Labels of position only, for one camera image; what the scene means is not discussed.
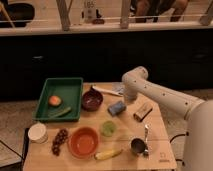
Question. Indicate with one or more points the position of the dark maroon bowl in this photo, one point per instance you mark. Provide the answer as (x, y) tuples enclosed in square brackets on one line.
[(92, 100)]

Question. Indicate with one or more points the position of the metal measuring cup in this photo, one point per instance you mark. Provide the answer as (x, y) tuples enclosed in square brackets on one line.
[(139, 147)]

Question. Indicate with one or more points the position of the green plastic tray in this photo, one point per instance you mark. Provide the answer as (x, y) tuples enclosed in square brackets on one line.
[(69, 90)]

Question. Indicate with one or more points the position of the white bottle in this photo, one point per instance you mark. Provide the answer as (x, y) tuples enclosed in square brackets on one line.
[(89, 10)]

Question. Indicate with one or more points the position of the white paper cup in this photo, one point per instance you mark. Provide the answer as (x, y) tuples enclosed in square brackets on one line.
[(38, 133)]

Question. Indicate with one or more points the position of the white handled knife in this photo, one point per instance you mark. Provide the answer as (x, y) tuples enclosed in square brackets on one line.
[(106, 91)]

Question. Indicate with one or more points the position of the blue sponge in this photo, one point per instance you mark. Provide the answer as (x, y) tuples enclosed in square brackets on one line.
[(117, 108)]

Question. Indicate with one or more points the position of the yellow corn cob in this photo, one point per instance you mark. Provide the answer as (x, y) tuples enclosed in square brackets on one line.
[(107, 154)]

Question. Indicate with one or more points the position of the dark red grapes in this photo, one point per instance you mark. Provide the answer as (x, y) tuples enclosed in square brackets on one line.
[(59, 139)]

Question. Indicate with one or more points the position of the green cucumber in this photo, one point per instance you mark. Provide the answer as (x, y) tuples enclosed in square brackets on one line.
[(61, 113)]

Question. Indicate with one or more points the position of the metal fork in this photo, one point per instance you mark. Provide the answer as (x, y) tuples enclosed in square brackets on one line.
[(146, 133)]

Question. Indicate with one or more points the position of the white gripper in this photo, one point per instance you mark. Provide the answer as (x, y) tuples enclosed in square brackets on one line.
[(129, 95)]

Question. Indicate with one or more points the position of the black chair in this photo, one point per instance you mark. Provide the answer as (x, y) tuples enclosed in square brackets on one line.
[(20, 13)]

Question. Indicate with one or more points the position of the green plastic cup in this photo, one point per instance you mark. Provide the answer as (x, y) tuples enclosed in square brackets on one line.
[(108, 128)]

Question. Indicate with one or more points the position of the orange red bowl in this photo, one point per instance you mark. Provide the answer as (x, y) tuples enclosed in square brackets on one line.
[(83, 142)]

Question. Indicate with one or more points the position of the wooden brush block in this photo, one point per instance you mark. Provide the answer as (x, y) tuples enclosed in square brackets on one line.
[(142, 112)]

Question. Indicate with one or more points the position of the peach fruit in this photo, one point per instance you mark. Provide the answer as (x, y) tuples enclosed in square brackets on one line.
[(54, 101)]

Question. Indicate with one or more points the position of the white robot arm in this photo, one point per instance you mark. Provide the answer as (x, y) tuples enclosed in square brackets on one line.
[(198, 146)]

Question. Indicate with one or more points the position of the person's legs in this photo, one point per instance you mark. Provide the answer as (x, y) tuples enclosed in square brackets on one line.
[(143, 10)]

